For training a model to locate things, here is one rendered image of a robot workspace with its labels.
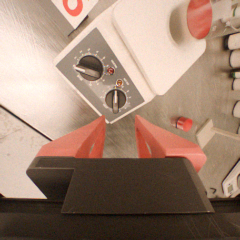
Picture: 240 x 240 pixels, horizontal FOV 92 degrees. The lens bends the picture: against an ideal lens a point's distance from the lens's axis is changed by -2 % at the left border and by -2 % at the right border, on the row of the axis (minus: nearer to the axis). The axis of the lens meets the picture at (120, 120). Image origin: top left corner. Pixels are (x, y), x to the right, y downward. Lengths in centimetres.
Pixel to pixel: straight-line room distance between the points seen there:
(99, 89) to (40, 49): 10
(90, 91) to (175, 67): 13
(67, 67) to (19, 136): 13
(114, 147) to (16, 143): 17
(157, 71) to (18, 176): 28
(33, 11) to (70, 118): 16
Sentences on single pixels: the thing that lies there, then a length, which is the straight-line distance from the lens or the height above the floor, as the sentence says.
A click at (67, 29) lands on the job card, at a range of 23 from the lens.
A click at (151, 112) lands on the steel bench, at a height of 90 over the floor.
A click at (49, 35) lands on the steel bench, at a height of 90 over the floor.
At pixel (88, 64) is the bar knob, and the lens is 17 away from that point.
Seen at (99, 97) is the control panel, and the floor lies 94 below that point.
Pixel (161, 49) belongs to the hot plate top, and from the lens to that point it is 19.
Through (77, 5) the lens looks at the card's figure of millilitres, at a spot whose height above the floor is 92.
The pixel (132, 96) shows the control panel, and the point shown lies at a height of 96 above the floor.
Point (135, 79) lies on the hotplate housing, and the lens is 18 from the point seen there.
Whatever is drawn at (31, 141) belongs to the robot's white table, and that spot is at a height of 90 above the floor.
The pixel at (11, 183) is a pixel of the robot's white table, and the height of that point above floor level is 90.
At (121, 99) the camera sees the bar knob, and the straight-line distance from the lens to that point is 19.
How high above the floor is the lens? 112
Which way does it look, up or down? 60 degrees down
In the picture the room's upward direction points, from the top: 123 degrees clockwise
